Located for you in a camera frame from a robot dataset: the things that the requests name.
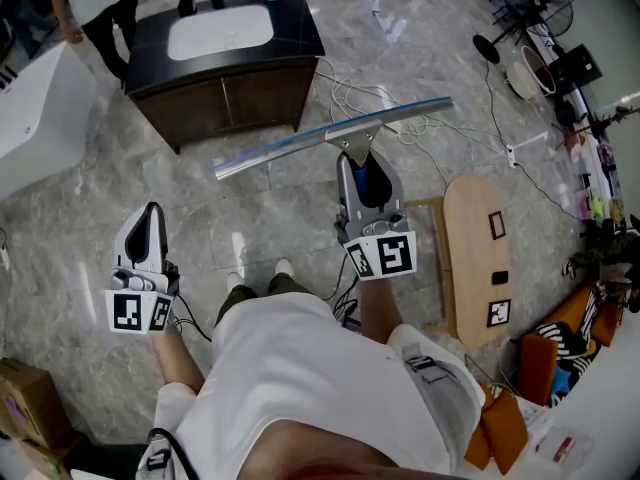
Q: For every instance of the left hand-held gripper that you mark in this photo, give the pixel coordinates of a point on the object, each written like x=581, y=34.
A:
x=135, y=308

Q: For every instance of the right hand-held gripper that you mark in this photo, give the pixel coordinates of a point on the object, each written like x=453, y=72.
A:
x=385, y=253

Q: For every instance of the person's right forearm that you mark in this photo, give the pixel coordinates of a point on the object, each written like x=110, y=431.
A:
x=377, y=308

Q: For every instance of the person's left forearm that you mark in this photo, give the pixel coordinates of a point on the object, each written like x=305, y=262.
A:
x=177, y=360

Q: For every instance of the person's white shoe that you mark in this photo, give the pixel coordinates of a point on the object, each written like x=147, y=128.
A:
x=284, y=268
x=235, y=281

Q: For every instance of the person's olive shorts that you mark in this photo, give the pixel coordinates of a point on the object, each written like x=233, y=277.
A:
x=240, y=298

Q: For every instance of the wooden oval table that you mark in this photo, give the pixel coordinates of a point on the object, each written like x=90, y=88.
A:
x=472, y=263

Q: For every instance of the white power strip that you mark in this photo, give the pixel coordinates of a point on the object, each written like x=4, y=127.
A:
x=510, y=156

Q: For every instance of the black-topped sink table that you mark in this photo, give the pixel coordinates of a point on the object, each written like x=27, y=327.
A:
x=240, y=98

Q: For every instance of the small black device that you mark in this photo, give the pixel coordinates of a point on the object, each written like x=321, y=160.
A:
x=500, y=277

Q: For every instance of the white bathtub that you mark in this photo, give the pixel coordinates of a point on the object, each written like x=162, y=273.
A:
x=40, y=113

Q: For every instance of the black and white card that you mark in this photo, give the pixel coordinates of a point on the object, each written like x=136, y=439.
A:
x=499, y=313

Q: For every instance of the person's white shirt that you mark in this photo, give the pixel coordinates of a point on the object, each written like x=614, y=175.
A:
x=300, y=368

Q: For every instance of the cardboard box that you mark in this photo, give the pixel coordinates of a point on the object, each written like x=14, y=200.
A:
x=27, y=403

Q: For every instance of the white sink basin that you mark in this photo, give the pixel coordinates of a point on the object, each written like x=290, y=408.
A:
x=220, y=33

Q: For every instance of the wooden coat rack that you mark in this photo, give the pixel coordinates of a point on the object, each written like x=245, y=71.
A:
x=595, y=125

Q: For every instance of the black box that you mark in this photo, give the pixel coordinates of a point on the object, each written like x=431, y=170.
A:
x=577, y=65

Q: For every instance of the black soap dispenser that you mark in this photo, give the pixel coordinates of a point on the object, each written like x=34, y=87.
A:
x=186, y=4

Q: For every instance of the orange sofa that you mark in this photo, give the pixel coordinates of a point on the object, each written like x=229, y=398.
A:
x=540, y=363

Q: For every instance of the green potted plant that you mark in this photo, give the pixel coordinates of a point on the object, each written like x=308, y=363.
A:
x=607, y=248

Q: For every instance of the black floor fan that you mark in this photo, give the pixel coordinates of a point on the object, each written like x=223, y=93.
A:
x=537, y=3

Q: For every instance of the zebra striped cushion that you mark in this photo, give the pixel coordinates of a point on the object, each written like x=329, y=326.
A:
x=567, y=340

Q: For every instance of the clear plastic packet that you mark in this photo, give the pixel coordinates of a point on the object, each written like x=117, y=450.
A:
x=562, y=443

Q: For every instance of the black picture frame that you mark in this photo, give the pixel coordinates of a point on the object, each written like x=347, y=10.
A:
x=497, y=225

